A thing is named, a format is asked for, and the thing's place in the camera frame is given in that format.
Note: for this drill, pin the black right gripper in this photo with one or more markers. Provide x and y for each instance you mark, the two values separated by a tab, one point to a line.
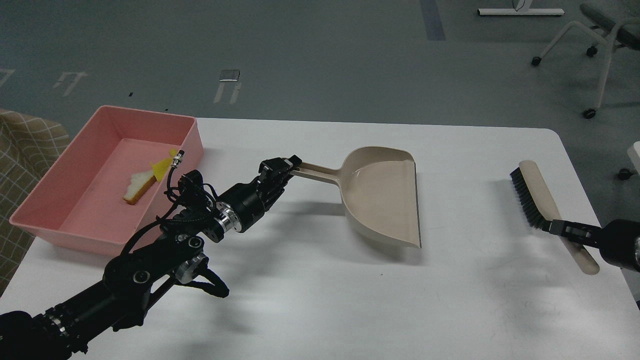
618	242

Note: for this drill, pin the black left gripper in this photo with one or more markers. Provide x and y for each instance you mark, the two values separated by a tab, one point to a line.
246	203

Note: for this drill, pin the beige hand brush black bristles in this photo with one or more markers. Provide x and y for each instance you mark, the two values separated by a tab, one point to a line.
540	210

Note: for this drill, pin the beige plastic dustpan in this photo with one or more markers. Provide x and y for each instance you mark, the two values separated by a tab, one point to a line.
378	187

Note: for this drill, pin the yellow sponge piece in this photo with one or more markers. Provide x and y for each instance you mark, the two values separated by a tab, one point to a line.
160	168

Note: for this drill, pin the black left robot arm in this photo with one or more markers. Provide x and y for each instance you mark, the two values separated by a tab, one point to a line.
165	253

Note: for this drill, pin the pink plastic bin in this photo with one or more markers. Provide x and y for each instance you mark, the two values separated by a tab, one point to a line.
78	204

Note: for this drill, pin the grey office chair white legs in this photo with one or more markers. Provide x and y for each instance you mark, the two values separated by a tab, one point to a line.
614	25

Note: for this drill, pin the beige checkered cloth chair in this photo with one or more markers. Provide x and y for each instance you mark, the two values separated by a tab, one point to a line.
29	146

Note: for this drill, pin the white desk foot bar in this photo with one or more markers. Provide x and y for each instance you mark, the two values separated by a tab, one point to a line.
522	8

